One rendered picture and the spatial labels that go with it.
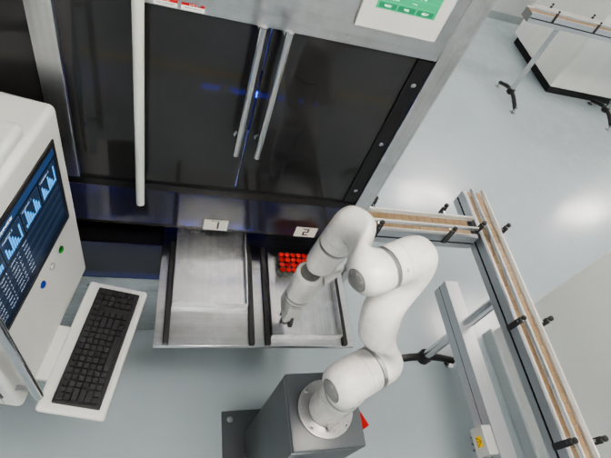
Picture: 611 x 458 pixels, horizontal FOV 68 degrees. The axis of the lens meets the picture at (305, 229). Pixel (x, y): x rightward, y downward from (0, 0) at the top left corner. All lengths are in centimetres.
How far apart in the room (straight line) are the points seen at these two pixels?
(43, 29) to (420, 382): 245
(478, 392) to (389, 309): 133
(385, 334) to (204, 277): 81
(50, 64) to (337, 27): 68
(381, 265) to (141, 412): 172
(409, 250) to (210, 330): 85
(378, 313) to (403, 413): 170
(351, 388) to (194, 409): 134
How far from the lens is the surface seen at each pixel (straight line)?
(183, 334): 161
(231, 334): 163
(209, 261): 175
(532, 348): 209
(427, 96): 136
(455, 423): 289
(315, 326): 171
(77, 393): 162
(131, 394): 247
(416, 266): 101
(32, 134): 119
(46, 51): 127
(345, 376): 122
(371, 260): 95
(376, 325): 110
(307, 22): 116
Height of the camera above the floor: 236
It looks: 50 degrees down
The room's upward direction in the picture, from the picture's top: 25 degrees clockwise
